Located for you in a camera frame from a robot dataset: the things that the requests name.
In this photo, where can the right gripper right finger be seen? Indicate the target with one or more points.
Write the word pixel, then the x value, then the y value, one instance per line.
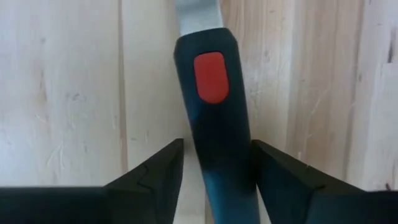
pixel 326 205

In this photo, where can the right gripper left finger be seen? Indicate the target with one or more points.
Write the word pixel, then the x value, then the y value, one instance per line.
pixel 109 205

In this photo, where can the black turner with red dot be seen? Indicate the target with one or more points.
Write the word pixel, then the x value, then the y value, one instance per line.
pixel 217 130

